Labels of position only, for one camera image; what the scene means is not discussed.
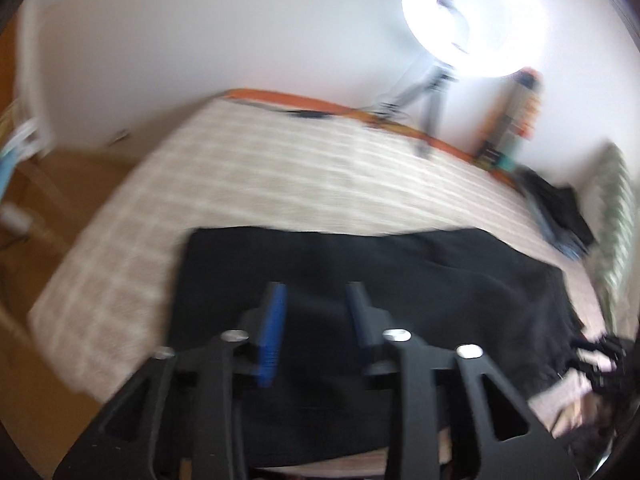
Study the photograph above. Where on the grey tripod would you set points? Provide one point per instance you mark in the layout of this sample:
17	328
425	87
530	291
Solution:
425	97

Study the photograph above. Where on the stack of colourful books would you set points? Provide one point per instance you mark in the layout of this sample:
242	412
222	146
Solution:
515	120

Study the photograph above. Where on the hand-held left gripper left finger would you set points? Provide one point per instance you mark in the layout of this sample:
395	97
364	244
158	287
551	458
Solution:
272	327

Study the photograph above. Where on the green patterned pillow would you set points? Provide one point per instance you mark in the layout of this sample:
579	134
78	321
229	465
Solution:
616	230

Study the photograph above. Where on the orange bed frame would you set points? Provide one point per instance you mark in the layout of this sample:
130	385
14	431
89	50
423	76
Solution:
350	112

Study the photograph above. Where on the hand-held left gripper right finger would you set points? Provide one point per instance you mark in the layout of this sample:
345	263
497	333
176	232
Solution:
358	316

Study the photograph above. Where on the dark clothes pile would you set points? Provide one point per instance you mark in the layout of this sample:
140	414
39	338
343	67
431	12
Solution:
557	207

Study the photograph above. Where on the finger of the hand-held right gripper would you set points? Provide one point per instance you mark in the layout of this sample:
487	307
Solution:
602	355

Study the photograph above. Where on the black pants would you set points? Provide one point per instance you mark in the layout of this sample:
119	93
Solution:
450	290

